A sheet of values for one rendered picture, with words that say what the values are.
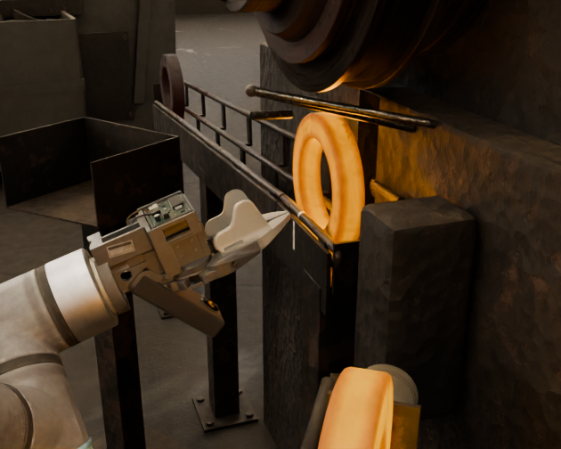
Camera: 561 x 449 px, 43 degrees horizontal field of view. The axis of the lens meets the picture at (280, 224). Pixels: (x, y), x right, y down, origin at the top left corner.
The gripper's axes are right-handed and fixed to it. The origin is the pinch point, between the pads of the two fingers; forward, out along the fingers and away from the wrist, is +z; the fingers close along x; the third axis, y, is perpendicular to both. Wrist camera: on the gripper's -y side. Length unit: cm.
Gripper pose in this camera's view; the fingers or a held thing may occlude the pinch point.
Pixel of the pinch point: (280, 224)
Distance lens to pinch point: 79.2
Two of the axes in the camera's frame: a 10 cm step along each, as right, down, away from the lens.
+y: -2.9, -8.4, -4.5
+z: 9.0, -4.0, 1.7
